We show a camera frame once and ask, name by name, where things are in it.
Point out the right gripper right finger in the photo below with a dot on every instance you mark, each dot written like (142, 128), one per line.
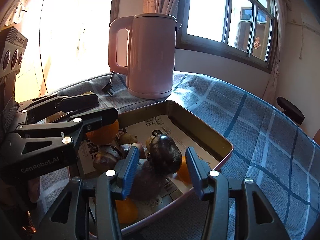
(212, 187)

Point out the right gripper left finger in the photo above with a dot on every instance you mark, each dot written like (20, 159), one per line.
(114, 185)

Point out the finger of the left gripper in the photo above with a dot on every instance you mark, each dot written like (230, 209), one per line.
(42, 107)
(76, 126)

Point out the rotten cut apple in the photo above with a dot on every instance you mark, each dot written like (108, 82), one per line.
(107, 158)

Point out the orange fruit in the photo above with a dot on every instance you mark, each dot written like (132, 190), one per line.
(127, 211)
(104, 135)

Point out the dark shriveled fruit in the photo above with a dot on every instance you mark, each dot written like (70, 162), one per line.
(163, 154)

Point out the small yellowish round fruit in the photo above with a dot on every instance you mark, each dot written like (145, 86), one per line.
(127, 138)

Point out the rectangular metal tin box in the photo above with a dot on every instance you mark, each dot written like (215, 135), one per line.
(186, 129)

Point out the pink electric kettle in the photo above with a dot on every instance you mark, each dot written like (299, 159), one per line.
(151, 45)

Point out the dark round stool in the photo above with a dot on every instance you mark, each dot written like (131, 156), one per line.
(290, 110)

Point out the pink right curtain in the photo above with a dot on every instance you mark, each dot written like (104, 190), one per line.
(281, 16)

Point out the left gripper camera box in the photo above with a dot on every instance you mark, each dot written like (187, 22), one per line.
(13, 45)

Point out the window with wooden frame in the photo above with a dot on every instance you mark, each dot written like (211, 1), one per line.
(240, 30)

